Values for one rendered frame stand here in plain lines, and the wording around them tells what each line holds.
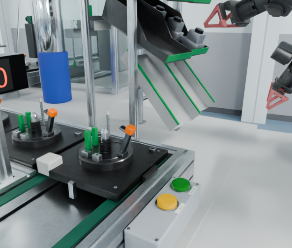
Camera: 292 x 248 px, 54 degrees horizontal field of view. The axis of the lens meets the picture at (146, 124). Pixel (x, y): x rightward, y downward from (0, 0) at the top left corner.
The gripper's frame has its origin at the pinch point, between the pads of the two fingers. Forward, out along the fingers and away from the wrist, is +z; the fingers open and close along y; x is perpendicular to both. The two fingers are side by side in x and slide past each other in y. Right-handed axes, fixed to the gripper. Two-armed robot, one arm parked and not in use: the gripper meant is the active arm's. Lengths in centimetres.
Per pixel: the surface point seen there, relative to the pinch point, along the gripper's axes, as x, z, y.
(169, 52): 5.3, 8.1, 15.6
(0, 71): 5, 10, 64
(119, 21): -7.7, 16.6, 24.0
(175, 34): -1.8, 12.5, 4.4
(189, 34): 0.0, 8.1, 2.5
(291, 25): -28, 64, -298
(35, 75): -24, 137, -4
